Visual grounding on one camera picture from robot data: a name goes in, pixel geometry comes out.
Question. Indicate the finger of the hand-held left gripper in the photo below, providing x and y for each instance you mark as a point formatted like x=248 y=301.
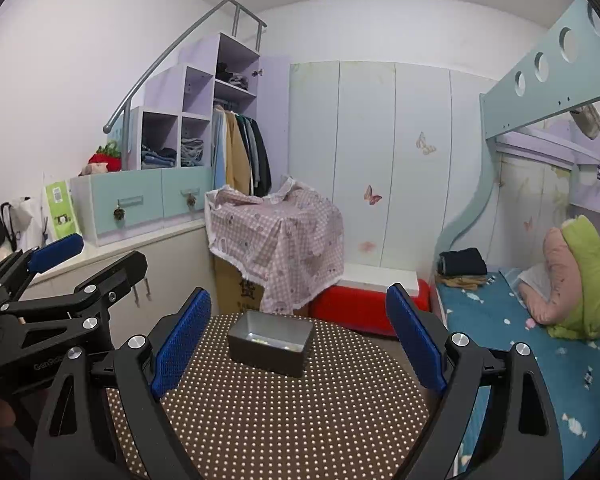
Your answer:
x=125 y=272
x=55 y=254

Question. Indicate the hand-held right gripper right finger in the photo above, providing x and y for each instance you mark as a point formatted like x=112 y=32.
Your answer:
x=415 y=340

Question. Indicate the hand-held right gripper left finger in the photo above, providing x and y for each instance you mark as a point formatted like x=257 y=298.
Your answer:
x=180 y=345

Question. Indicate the grey rectangular box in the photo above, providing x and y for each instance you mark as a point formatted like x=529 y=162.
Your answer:
x=267 y=357

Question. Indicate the green paper bag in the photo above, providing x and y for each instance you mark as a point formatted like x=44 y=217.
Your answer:
x=61 y=210

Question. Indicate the white curved cabinet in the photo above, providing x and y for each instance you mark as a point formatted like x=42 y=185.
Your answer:
x=170 y=265

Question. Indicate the white plastic bag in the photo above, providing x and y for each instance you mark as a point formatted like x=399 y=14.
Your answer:
x=22 y=220

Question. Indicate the pinecone ornament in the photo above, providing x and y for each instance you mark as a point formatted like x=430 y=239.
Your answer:
x=192 y=200
x=119 y=213

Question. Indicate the red storage bench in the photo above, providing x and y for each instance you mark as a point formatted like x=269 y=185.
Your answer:
x=350 y=310

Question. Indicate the white board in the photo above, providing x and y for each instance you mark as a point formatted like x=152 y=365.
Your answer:
x=380 y=277

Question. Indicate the beige folded clothes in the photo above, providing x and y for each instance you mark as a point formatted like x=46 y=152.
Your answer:
x=465 y=281

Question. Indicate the cardboard box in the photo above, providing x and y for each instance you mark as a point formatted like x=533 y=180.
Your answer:
x=235 y=290

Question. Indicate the wide teal drawer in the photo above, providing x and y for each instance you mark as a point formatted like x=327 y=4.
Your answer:
x=130 y=185

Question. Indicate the blue printed bed sheet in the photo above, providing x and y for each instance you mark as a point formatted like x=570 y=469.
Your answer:
x=505 y=360

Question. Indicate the pale pink butterfly sticker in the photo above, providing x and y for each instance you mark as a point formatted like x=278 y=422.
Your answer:
x=366 y=246

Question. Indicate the red green plush toy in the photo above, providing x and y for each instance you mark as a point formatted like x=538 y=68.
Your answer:
x=105 y=157

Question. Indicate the narrow teal drawer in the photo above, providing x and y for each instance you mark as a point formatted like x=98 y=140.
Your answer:
x=187 y=180

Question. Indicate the folded dark jeans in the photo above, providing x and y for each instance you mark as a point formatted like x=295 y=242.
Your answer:
x=157 y=157

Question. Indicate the white wardrobe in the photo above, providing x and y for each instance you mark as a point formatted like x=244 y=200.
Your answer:
x=410 y=210

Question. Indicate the white pillow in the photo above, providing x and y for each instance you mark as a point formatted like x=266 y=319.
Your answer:
x=532 y=282

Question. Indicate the brown dotted table mat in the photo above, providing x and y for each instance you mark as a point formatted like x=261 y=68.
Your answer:
x=290 y=420

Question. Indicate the folded light jeans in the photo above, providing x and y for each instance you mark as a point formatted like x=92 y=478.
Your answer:
x=191 y=152

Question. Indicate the pink checked cloth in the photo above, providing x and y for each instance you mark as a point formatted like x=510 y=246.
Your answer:
x=280 y=240

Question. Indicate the grey metal handrail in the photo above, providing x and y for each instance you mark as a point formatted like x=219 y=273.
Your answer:
x=128 y=120

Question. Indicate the row of hanging clothes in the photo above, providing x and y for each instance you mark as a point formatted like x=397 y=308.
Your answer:
x=240 y=155

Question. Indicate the green plush pillow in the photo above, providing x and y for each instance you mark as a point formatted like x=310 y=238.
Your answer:
x=592 y=280

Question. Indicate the beige butterfly sticker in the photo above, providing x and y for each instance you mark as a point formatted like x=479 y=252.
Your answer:
x=425 y=145

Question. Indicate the purple cubby shelf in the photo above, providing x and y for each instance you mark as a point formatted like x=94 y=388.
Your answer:
x=200 y=85

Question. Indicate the folded dark clothes pile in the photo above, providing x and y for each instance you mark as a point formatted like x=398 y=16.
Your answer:
x=232 y=77

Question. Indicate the grey hanging pouch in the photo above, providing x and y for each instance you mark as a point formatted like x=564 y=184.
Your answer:
x=587 y=121

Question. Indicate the teal bunk bed frame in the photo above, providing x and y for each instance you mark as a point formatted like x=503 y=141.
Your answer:
x=530 y=105

